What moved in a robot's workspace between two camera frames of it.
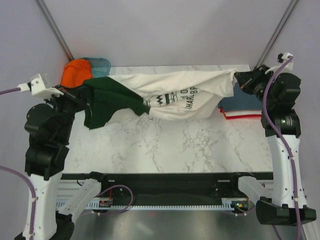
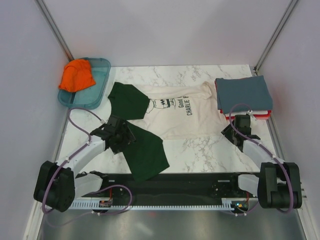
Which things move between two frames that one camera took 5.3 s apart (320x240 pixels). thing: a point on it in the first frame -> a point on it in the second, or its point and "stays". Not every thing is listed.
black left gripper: [76, 94] -> [128, 138]
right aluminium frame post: [289, 9] stays
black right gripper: [247, 79] -> [226, 132]
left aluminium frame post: [48, 18] stays
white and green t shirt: [173, 95] -> [166, 111]
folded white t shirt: [240, 113] stays
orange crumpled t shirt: [75, 72] stays
